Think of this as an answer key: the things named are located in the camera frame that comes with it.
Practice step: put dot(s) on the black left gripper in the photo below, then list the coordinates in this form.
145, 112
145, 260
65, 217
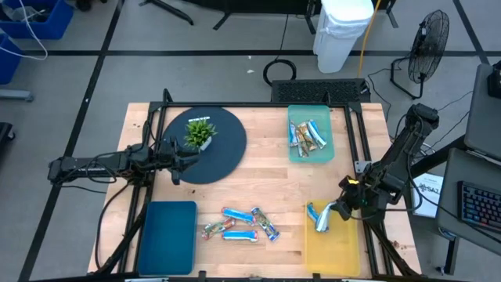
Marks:
170, 156

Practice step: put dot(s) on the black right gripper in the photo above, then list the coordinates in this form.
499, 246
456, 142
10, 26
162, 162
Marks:
358, 196

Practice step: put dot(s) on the blue green Chewy granola bar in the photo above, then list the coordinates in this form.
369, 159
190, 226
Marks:
266, 224

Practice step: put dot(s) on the blue chocolate chip granola bar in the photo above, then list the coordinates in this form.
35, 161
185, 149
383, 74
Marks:
238, 215
239, 235

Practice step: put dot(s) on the brown orange granola bar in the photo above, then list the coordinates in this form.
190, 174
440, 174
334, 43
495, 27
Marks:
307, 135

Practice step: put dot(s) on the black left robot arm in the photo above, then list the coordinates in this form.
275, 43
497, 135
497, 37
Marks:
98, 164

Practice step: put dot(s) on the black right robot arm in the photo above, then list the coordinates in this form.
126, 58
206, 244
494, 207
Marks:
403, 156

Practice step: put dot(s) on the green plant in white pot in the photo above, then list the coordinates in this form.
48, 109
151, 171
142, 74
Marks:
199, 135

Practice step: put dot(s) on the white label strip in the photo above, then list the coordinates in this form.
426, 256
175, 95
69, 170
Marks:
199, 118

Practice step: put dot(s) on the round dark mat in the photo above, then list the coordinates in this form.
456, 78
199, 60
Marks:
227, 145

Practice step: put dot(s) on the yellow plastic bin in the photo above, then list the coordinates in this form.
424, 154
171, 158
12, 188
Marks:
332, 250

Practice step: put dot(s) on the white printed booklet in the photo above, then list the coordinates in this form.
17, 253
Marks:
428, 196

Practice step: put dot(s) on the blue plastic bin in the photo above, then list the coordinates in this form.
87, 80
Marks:
168, 243

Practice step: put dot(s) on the teal plastic bin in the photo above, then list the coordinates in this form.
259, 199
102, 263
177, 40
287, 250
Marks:
313, 113

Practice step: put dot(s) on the black desk caster leg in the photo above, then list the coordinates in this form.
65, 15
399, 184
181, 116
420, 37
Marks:
450, 254

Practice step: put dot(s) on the grey desk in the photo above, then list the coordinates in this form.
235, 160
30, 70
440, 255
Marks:
454, 172

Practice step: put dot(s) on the black perforated box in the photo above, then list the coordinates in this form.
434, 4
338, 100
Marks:
317, 91

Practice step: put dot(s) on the black backlit keyboard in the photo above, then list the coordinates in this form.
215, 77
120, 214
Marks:
481, 205

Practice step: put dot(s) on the grey side table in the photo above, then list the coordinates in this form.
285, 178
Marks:
483, 117

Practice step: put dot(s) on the white trash can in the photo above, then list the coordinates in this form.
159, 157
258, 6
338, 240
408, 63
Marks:
340, 35

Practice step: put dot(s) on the grey floor bar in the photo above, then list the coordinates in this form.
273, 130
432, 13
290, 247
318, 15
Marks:
15, 95

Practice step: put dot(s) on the black cart base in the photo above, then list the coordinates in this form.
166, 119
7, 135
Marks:
4, 135

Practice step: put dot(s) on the black floor fan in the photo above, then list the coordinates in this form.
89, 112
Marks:
428, 47

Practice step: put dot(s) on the blue storage crate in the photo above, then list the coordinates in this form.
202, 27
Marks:
51, 27
8, 62

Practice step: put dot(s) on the black desk device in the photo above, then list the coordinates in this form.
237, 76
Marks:
495, 80

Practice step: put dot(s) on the black aluminium rig frame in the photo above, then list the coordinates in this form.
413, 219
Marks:
254, 104

